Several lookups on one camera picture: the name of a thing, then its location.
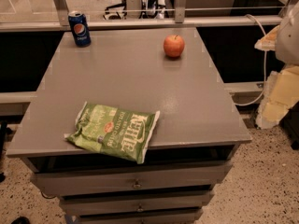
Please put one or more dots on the red apple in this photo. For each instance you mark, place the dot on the red apple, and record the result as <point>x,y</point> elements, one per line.
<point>173,46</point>

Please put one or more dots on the black office chair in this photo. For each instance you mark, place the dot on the black office chair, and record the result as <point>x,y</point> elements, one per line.
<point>135,9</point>

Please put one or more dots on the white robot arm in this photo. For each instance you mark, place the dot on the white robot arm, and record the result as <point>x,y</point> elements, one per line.
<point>287,44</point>

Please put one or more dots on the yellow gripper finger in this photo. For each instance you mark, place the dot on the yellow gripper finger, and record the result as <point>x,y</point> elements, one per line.
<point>281,93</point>
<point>268,41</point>

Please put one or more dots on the grey drawer cabinet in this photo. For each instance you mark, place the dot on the grey drawer cabinet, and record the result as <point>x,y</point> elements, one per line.
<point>189,152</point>

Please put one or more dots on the blue Pepsi can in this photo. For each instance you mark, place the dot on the blue Pepsi can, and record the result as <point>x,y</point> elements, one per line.
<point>79,28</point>

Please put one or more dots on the metal railing frame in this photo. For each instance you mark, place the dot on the metal railing frame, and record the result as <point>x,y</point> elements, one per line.
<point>52,15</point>

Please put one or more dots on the green Kettle chip bag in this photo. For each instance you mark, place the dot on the green Kettle chip bag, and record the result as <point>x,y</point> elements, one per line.
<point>114,131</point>

